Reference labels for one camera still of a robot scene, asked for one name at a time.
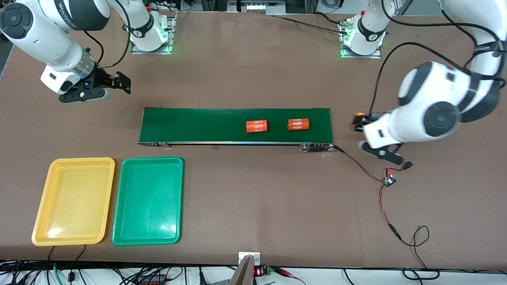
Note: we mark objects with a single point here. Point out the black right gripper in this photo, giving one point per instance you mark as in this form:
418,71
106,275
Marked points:
103,78

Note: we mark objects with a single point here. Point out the orange 4680 cylinder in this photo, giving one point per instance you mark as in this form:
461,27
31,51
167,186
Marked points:
298,124
257,126

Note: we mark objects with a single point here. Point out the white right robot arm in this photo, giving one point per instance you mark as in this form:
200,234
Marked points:
43,39

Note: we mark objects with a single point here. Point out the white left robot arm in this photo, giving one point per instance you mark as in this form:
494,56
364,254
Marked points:
435,114

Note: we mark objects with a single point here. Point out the red-black conveyor motor lead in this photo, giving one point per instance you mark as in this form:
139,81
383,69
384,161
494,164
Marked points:
340,149

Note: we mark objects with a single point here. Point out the black speed controller board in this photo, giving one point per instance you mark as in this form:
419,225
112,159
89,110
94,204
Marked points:
389,181

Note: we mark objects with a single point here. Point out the red-black lead with black plug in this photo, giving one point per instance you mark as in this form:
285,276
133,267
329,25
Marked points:
408,164

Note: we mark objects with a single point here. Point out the green conveyor belt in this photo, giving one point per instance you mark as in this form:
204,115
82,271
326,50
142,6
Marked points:
198,126

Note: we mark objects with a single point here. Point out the red-black power supply lead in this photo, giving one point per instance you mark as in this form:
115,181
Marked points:
395,231

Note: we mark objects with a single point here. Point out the green plastic tray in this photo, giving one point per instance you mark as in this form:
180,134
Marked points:
146,202

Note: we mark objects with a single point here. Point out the yellow plastic tray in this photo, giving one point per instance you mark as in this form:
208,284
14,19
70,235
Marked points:
71,206

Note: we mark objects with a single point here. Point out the red clip leads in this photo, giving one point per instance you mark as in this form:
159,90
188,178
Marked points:
287,273

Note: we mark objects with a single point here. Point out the red digit display module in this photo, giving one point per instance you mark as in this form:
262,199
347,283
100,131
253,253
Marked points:
261,271

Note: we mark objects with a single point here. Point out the orange power strip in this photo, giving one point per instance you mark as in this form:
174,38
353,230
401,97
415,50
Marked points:
152,282

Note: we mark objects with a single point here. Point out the aluminium frame with device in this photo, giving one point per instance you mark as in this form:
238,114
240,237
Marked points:
257,6

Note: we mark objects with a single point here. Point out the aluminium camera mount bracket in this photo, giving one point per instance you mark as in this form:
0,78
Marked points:
243,273

